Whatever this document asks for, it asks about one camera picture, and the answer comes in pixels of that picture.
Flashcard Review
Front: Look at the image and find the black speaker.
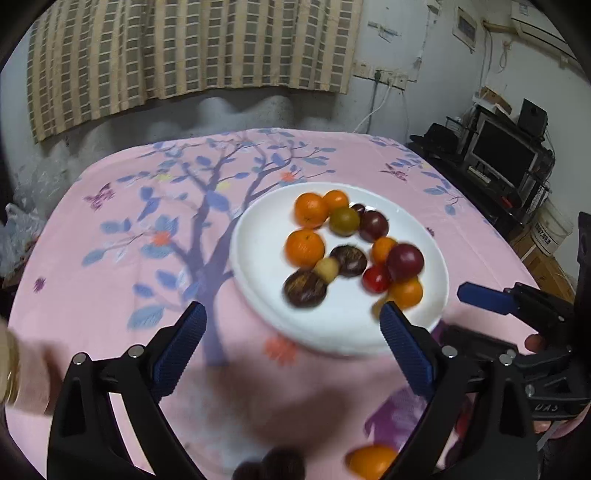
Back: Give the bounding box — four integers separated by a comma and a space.
518, 99, 549, 138

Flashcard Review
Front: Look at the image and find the large brown cardboard box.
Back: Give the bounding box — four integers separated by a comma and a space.
508, 226, 578, 301

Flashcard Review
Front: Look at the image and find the orange mandarin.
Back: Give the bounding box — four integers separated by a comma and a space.
370, 237, 398, 266
347, 445, 399, 480
390, 277, 424, 310
285, 229, 326, 269
294, 193, 329, 230
322, 189, 350, 214

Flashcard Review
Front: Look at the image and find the beige lidded drink cup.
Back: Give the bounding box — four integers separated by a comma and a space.
0, 318, 61, 416

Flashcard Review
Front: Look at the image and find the white framed wall panel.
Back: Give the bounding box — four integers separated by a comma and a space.
452, 7, 478, 44

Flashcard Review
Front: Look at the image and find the white plastic bucket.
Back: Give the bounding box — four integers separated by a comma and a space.
529, 198, 575, 257

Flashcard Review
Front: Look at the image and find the red cherry tomato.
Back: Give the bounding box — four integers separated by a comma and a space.
362, 265, 391, 294

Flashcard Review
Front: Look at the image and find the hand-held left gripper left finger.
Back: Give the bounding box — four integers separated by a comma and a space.
46, 301, 208, 480

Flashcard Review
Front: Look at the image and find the pink deer-print tablecloth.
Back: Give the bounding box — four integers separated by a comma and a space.
9, 128, 578, 480

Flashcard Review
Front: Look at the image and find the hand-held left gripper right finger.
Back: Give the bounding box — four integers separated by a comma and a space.
379, 301, 541, 480

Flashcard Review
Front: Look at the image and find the green mandarin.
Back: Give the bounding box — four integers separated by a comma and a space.
329, 207, 361, 237

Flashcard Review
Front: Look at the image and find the white air conditioner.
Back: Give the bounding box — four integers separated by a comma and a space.
510, 0, 580, 61

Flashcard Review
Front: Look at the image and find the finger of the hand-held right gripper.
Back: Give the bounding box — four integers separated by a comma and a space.
457, 281, 575, 340
438, 323, 532, 367

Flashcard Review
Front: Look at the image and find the clear plastic bag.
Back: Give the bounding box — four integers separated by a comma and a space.
0, 203, 42, 278

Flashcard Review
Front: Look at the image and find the white wall power strip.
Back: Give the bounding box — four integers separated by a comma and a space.
375, 69, 407, 90

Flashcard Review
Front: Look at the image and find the black computer monitor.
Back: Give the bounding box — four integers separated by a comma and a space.
468, 117, 541, 185

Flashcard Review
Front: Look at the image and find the flat cardboard box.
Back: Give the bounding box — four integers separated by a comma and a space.
475, 87, 513, 115

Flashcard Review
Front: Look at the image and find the dark purple plum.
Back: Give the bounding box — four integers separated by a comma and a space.
386, 243, 425, 282
359, 210, 389, 243

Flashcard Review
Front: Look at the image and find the checked beige curtain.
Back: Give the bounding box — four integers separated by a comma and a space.
25, 0, 365, 144

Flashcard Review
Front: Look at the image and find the white power cable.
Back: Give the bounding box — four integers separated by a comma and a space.
353, 83, 393, 134

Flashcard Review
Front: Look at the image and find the white oval plate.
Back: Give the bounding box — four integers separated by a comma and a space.
230, 183, 450, 356

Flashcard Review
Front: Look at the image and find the black metal desk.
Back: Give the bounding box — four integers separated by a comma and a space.
409, 115, 555, 241

